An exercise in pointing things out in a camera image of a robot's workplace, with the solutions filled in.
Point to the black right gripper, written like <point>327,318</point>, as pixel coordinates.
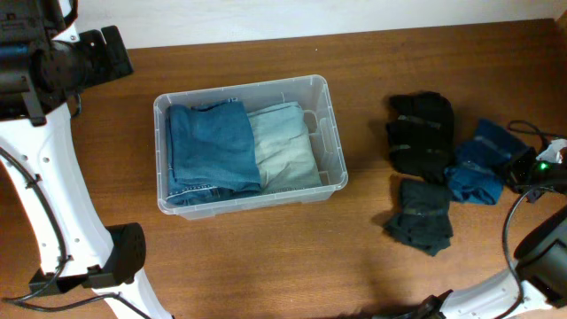
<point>530,177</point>

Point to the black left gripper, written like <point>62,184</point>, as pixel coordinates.
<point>95,57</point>

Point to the dark blue garment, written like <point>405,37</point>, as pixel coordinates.
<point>475,176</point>

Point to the light blue jeans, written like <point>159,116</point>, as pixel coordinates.
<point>283,150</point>

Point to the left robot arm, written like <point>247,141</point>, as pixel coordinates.
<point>37,152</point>

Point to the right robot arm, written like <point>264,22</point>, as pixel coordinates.
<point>539,262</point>

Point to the clear plastic storage container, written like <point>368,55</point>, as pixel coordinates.
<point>313,95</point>

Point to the dark grey folded garment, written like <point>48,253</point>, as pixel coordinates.
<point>423,220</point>

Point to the black folded garment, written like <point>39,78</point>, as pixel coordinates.
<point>421,136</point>

